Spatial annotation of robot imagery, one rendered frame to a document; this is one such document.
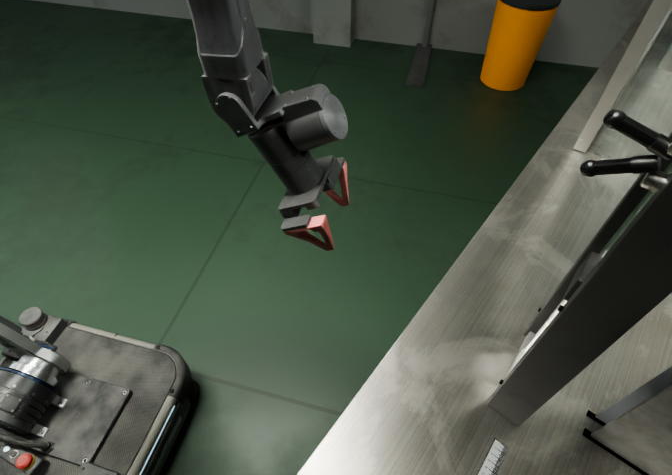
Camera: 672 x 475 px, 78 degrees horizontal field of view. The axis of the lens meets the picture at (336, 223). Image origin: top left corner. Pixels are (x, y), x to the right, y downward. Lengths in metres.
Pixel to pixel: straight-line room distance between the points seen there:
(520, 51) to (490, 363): 2.53
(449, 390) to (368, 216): 1.48
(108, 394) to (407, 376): 1.04
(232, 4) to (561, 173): 0.83
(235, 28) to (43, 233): 2.07
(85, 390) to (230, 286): 0.67
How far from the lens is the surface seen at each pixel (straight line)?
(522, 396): 0.63
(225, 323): 1.80
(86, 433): 1.50
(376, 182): 2.26
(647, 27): 1.05
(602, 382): 0.80
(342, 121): 0.54
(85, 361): 1.63
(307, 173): 0.57
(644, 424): 0.67
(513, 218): 0.94
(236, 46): 0.49
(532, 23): 2.99
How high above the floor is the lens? 1.54
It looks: 49 degrees down
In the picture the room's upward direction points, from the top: straight up
